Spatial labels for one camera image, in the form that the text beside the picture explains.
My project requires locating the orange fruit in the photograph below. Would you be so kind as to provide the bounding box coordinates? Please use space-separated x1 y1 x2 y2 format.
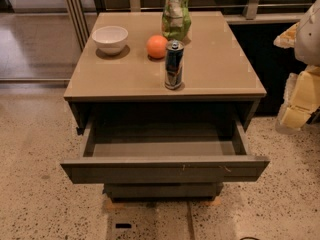
146 35 168 59

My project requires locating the metal window frame post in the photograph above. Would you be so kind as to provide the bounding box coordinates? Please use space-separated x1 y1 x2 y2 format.
65 0 89 50

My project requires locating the green snack bag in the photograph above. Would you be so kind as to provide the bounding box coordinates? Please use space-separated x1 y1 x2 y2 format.
162 0 191 41

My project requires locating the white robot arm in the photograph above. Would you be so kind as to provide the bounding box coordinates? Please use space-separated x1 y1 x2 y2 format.
274 0 320 134

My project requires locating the grey top drawer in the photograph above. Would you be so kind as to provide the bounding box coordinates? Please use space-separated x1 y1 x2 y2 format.
61 119 269 184

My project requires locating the white ceramic bowl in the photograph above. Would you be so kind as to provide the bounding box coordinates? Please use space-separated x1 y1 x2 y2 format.
92 26 128 55

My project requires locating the blue silver drink can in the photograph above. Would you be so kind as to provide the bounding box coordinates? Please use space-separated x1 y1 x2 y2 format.
165 40 184 90

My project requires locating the grey drawer cabinet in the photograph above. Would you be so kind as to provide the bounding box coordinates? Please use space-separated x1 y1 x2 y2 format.
64 12 266 201

